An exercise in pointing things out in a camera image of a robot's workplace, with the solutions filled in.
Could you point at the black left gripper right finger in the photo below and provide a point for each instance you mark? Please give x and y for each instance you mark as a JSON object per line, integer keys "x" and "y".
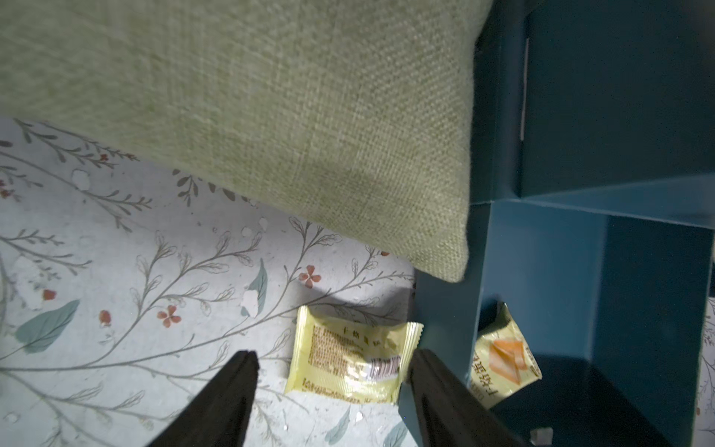
{"x": 447, "y": 413}

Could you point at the teal drawer cabinet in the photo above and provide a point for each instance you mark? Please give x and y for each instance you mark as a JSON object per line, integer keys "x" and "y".
{"x": 599, "y": 106}

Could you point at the green cushion pillow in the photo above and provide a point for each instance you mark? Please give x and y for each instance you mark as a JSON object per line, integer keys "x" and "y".
{"x": 355, "y": 115}

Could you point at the teal bottom drawer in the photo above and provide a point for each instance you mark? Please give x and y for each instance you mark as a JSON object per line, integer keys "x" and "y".
{"x": 612, "y": 308}

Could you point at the yellow-green cookie packet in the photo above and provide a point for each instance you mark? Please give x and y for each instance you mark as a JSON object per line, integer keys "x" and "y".
{"x": 351, "y": 361}

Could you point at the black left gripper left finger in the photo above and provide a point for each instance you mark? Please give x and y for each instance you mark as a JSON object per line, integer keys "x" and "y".
{"x": 220, "y": 414}

